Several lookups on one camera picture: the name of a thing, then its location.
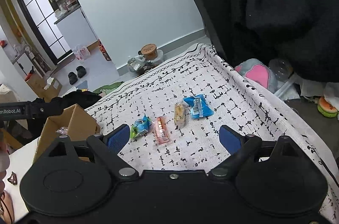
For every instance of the brown cardboard box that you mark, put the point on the brown cardboard box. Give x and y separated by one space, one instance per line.
76 123

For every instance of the white crumpled paper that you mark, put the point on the white crumpled paper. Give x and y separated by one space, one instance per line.
327 90

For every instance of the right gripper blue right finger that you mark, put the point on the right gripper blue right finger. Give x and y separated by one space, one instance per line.
230 140

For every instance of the small blue green packet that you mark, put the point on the small blue green packet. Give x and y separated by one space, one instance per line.
140 127

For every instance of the black slipper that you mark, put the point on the black slipper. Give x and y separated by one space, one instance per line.
81 71
72 77

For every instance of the dark framed glass door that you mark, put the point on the dark framed glass door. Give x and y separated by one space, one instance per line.
41 18

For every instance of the pink orange snack bar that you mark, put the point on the pink orange snack bar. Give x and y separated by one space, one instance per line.
161 132

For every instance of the burger shaped toy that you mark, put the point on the burger shaped toy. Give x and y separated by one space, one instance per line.
326 109

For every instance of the black clothes pile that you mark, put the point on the black clothes pile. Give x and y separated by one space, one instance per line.
84 99

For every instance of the brown biscuit packet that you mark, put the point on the brown biscuit packet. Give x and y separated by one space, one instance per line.
180 115

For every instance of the black fleece garment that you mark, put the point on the black fleece garment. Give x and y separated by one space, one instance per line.
302 32

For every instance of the green cartoon floor mat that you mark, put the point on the green cartoon floor mat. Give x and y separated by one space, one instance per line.
107 89

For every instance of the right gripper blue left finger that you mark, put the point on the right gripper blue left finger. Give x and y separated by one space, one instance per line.
118 138

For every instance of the silver wrapped bundle floor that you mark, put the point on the silver wrapped bundle floor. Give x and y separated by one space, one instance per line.
138 65

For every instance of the pink grey plush toy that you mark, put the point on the pink grey plush toy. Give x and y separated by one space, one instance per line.
257 71

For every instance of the black slipper right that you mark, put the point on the black slipper right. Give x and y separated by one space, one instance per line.
81 71

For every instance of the blue snack packet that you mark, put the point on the blue snack packet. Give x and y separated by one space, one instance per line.
198 107

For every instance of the black slipper left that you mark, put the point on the black slipper left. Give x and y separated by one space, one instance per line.
72 77

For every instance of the clear plastic bag floor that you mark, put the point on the clear plastic bag floor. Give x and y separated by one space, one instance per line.
81 53

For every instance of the glass jar cork lid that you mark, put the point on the glass jar cork lid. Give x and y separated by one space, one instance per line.
152 54

